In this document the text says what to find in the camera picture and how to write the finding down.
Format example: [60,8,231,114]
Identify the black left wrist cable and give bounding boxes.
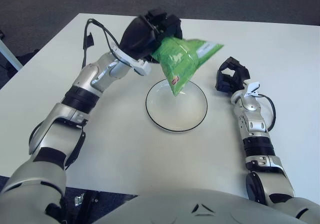
[81,18,121,67]

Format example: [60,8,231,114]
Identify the black left elbow cable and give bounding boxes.
[28,121,86,171]

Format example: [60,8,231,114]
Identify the white plate with black rim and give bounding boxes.
[145,78,208,133]

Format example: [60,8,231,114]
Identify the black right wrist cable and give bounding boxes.
[257,93,276,130]

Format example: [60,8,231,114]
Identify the white table leg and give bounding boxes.
[0,37,23,72]

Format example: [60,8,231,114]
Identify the green snack bag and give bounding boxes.
[151,35,225,97]

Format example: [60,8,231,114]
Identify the grey robot torso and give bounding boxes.
[94,187,320,224]

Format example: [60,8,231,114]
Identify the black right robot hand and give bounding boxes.
[214,56,261,97]

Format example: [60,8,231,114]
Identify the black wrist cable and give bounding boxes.
[257,93,276,130]
[81,18,121,67]

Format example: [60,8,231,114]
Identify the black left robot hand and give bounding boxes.
[111,7,183,77]

